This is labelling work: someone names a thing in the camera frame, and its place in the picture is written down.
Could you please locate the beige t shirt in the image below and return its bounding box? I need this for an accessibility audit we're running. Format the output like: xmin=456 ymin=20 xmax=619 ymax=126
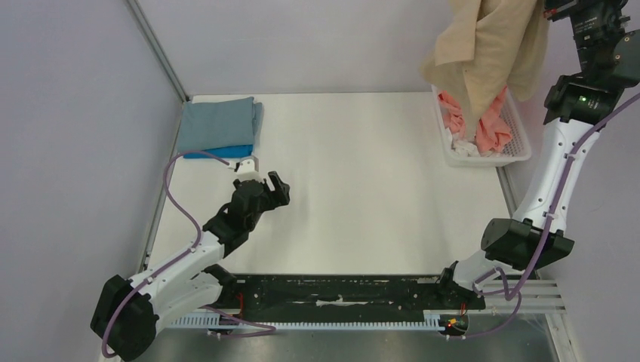
xmin=420 ymin=0 xmax=549 ymax=137

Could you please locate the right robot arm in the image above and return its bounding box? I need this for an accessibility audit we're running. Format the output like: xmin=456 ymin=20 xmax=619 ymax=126
xmin=435 ymin=1 xmax=639 ymax=308

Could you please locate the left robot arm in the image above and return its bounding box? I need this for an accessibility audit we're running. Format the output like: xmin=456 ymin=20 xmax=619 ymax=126
xmin=90 ymin=171 xmax=291 ymax=361

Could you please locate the bright blue folded t shirt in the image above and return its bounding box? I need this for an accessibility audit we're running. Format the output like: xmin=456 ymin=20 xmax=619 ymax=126
xmin=183 ymin=145 xmax=254 ymax=159

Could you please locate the grey-blue folded t shirt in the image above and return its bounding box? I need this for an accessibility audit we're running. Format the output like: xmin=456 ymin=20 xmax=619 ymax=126
xmin=176 ymin=97 xmax=263 ymax=152

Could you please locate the white plastic basket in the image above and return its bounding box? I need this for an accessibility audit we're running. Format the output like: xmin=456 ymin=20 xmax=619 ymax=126
xmin=431 ymin=85 xmax=531 ymax=167

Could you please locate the pink t shirt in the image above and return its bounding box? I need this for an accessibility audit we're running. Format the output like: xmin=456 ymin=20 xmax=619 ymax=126
xmin=438 ymin=86 xmax=512 ymax=152

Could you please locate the white t shirt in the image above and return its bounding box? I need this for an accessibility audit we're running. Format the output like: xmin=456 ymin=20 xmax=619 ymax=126
xmin=451 ymin=140 xmax=503 ymax=158

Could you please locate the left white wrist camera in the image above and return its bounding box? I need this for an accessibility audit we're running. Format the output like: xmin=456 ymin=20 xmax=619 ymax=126
xmin=228 ymin=156 xmax=262 ymax=182

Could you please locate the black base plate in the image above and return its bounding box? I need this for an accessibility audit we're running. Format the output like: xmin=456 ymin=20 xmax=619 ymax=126
xmin=213 ymin=274 xmax=485 ymax=323

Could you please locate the white cable duct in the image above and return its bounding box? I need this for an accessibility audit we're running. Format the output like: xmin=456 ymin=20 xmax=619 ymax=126
xmin=167 ymin=311 xmax=468 ymax=332

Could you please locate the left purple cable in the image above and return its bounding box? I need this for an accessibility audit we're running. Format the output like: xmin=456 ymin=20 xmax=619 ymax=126
xmin=101 ymin=151 xmax=277 ymax=359

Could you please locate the left corner aluminium post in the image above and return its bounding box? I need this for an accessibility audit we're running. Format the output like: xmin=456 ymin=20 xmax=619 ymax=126
xmin=124 ymin=0 xmax=190 ymax=103

